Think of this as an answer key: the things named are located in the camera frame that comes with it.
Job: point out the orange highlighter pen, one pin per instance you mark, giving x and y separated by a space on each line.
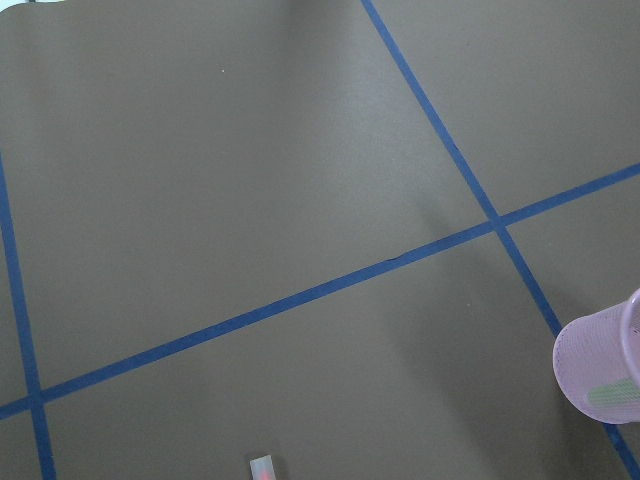
262 468

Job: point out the green highlighter pen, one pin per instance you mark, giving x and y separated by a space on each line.
621 392

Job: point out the pink mesh pen holder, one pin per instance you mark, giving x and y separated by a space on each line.
596 350

